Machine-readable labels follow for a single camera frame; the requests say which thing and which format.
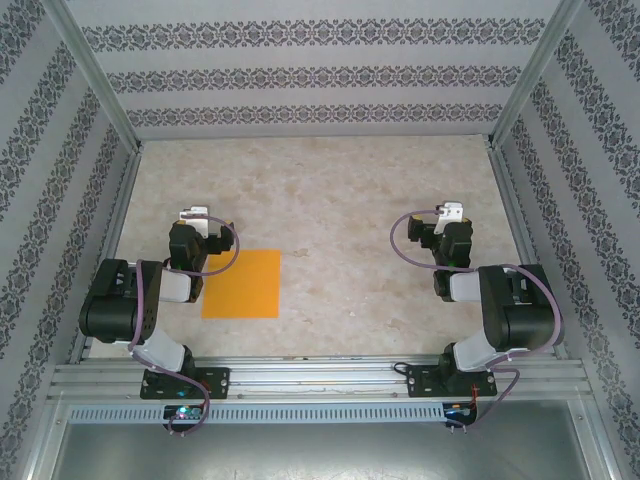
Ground orange cloth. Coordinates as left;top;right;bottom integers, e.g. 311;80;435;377
200;248;283;320

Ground grey sheet metal tray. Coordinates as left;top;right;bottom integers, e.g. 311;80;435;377
19;394;621;480

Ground small controller board with LED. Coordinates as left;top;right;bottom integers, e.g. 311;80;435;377
442;402;476;421
162;404;204;424

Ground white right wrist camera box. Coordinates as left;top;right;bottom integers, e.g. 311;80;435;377
433;200;465;235

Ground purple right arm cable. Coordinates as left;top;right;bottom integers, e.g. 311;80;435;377
389;209;566;436

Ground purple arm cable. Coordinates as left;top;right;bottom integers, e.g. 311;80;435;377
127;214;241;439
389;209;566;436

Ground aluminium side rail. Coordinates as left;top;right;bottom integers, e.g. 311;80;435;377
487;142;569;359
67;142;146;364

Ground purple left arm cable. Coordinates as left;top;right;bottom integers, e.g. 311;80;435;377
127;214;241;439

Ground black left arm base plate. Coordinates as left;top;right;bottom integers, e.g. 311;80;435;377
139;367;231;401

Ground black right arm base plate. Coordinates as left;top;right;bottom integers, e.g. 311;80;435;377
404;364;499;399

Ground aluminium frame post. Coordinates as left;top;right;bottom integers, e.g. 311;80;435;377
484;0;586;151
39;0;146;154

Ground aluminium mounting rail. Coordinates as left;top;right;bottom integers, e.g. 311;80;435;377
47;354;596;401

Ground grey slotted cable duct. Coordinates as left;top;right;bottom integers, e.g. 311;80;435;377
67;402;476;424

